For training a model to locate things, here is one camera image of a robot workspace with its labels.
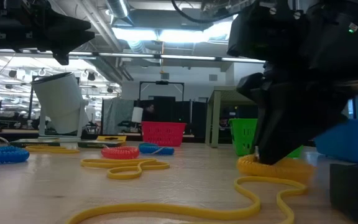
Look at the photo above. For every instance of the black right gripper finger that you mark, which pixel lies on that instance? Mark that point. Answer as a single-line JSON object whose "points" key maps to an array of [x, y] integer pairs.
{"points": [[291, 140]]}

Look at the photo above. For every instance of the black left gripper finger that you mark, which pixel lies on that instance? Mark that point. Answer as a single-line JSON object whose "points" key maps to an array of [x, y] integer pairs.
{"points": [[70, 34], [61, 58]]}

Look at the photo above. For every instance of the yellow rubber band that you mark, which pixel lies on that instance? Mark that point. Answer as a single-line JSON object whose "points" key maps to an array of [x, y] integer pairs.
{"points": [[166, 210], [126, 175], [54, 150]]}

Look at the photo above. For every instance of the red plastic basket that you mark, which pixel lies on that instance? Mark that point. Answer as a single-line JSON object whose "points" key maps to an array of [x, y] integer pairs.
{"points": [[163, 133]]}

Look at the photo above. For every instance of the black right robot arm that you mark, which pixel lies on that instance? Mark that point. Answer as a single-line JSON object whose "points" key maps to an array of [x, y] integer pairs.
{"points": [[322, 31]]}

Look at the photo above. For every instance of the white tilted bin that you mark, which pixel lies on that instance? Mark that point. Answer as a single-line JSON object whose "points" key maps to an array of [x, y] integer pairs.
{"points": [[61, 102]]}

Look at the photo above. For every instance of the green plastic basket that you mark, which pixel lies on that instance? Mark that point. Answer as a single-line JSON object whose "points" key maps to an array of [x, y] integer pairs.
{"points": [[244, 137]]}

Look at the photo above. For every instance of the blue plastic basket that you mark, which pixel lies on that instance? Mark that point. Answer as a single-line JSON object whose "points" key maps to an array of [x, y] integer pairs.
{"points": [[353, 143]]}

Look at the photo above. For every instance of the person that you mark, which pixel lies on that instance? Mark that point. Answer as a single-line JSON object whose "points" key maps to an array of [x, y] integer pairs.
{"points": [[150, 109], [223, 122]]}

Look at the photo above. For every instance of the gray hanging cloth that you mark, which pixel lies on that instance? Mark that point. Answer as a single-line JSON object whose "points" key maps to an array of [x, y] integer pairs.
{"points": [[117, 115]]}

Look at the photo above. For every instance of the white sign board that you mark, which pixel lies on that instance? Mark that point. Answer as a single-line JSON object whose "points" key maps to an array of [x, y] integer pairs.
{"points": [[137, 115]]}

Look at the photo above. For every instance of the black partition panels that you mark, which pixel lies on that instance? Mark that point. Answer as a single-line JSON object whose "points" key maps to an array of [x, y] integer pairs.
{"points": [[197, 118]]}

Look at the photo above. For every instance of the long ceiling light bar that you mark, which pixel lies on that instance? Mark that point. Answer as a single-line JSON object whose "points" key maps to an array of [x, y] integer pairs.
{"points": [[185, 57]]}

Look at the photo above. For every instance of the silver round air duct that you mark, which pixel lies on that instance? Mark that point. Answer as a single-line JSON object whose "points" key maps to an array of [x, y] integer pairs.
{"points": [[118, 7]]}

